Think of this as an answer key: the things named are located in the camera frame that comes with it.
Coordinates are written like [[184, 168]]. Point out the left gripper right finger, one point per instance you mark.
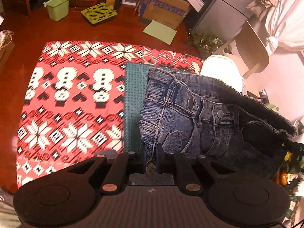
[[179, 166]]

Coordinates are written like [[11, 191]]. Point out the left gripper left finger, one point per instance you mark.
[[124, 165]]

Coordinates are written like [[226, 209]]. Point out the blue denim jeans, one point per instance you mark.
[[198, 115]]

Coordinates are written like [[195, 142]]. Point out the red patterned blanket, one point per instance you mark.
[[73, 106]]

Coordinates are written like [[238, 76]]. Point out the green cutting mat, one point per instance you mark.
[[135, 88]]

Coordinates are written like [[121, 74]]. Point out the white folded garment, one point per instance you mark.
[[224, 69]]

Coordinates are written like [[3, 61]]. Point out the small christmas tree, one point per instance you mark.
[[205, 44]]

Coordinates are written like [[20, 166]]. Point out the light green paper sheet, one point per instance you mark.
[[160, 32]]

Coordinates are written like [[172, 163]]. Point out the wooden chair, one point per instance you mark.
[[252, 56]]

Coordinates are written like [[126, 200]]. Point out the yellow-green plastic tray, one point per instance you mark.
[[99, 13]]

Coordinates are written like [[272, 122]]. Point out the brown cardboard box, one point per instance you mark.
[[168, 12]]

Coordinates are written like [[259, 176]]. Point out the green plastic bin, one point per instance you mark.
[[57, 9]]

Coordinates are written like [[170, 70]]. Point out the white knotted curtain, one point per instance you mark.
[[283, 23]]

